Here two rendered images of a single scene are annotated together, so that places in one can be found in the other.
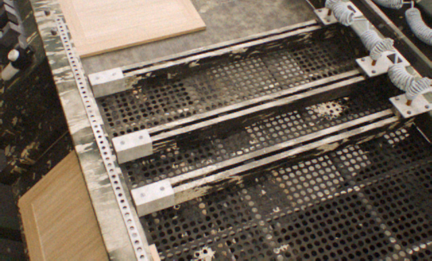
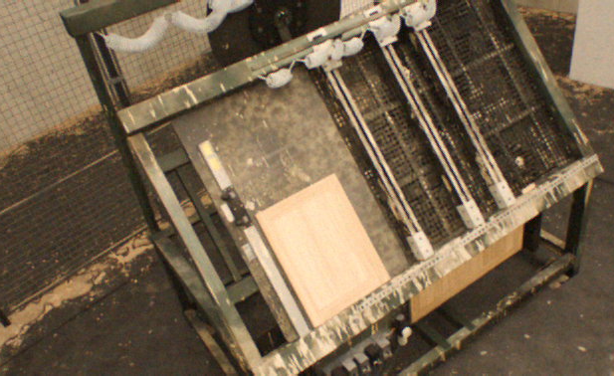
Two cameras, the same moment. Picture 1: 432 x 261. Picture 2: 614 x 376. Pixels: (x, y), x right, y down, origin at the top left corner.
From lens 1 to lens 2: 3.06 m
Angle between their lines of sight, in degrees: 61
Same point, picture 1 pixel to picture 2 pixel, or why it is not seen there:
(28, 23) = (356, 339)
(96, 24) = (349, 274)
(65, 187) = not seen: hidden behind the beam
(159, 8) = (316, 219)
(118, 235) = (528, 209)
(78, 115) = (456, 257)
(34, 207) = (423, 305)
